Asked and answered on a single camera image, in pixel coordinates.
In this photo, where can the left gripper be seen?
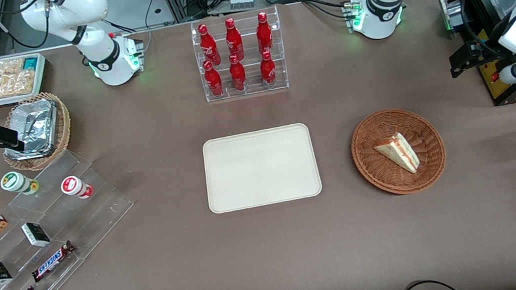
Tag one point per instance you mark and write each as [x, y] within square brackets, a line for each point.
[483, 51]

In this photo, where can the triangular sandwich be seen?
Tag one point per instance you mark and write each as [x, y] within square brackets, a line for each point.
[400, 152]

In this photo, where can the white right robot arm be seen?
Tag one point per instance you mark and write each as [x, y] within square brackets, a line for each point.
[92, 6]

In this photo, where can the oval tan wicker basket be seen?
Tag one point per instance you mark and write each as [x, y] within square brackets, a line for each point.
[62, 127]

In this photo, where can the round brown wicker basket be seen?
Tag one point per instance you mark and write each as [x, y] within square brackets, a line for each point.
[384, 178]

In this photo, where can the cream rectangular tray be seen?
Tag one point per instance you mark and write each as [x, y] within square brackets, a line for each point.
[261, 167]

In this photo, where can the green lid white cup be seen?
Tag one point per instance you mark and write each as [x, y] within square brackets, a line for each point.
[15, 181]

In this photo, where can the silver foil container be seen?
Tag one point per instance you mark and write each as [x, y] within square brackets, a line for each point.
[33, 128]

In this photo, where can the large clear cracker bag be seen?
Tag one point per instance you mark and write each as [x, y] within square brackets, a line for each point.
[7, 85]

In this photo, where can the small clear cracker bag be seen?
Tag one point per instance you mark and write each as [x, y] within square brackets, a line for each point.
[9, 66]

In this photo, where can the red lid white cup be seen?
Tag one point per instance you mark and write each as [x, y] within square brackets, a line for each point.
[73, 185]

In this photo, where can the clear acrylic stepped stand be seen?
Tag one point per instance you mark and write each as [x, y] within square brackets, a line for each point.
[95, 208]

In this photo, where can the red cola bottle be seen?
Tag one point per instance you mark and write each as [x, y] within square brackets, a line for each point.
[264, 33]
[213, 80]
[233, 39]
[267, 70]
[237, 74]
[209, 45]

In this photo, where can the clear acrylic bottle rack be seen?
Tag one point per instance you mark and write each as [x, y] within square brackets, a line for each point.
[253, 92]

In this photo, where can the white power strip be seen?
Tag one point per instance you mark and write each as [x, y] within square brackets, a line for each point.
[240, 2]

